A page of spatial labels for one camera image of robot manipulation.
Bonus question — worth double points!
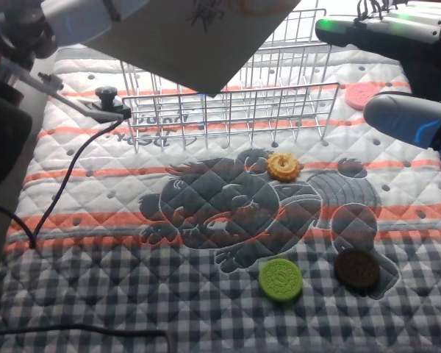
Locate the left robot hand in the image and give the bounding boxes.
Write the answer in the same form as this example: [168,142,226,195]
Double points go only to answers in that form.
[0,0,151,60]

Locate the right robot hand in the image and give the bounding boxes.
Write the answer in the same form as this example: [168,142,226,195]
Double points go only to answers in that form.
[315,0,441,163]

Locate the beige book with black characters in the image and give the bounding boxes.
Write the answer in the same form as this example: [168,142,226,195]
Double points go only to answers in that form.
[82,0,302,97]

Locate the pink toy sandwich cookie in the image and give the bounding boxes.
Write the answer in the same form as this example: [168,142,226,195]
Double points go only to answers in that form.
[345,82,381,111]

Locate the yellow toy butter cookie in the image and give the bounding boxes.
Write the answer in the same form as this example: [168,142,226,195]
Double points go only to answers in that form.
[266,153,303,183]

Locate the brown toy sandwich cookie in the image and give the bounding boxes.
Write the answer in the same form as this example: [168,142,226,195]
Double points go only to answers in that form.
[333,249,381,293]

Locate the green toy sandwich cookie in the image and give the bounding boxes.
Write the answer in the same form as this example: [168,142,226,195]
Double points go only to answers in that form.
[259,258,304,304]

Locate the grey quilt with bear print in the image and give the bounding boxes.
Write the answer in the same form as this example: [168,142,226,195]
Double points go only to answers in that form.
[0,43,441,353]

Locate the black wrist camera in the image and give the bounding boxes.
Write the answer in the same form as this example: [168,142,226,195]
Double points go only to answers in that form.
[76,85,132,122]

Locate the white camera bracket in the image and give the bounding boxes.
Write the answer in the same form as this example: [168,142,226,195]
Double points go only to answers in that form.
[0,47,124,122]

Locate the white wire rack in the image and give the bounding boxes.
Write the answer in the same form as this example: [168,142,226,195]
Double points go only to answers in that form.
[120,7,341,151]

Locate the black cable along table edge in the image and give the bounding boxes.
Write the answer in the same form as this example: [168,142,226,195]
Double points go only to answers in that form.
[0,323,176,353]

